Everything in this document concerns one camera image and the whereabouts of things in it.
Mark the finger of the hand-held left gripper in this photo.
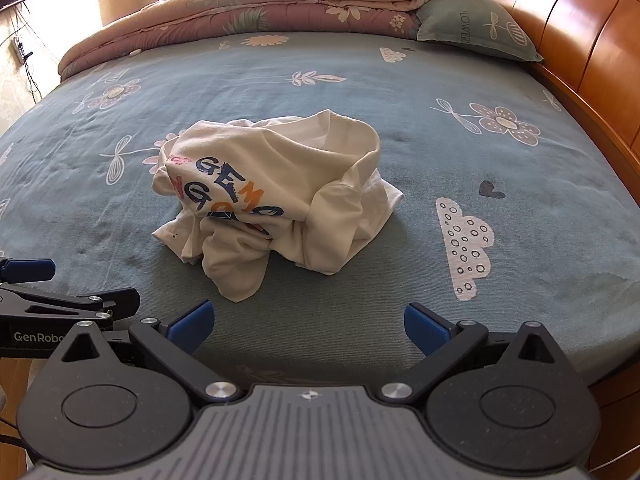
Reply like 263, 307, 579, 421
0, 258, 56, 284
0, 287, 141, 359

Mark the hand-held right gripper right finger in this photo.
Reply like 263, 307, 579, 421
375, 302, 571, 403

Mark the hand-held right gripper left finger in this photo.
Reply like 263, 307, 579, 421
60, 300, 246, 403

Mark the white printed sweatshirt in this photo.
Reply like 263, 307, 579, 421
151, 112, 405, 304

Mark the green pillow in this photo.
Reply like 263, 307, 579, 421
414, 0, 544, 64

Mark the pink floral quilt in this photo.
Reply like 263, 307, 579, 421
57, 0, 476, 82

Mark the wooden headboard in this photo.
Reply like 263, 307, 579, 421
470, 0, 640, 196

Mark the black wall cable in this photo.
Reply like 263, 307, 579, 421
15, 0, 48, 108

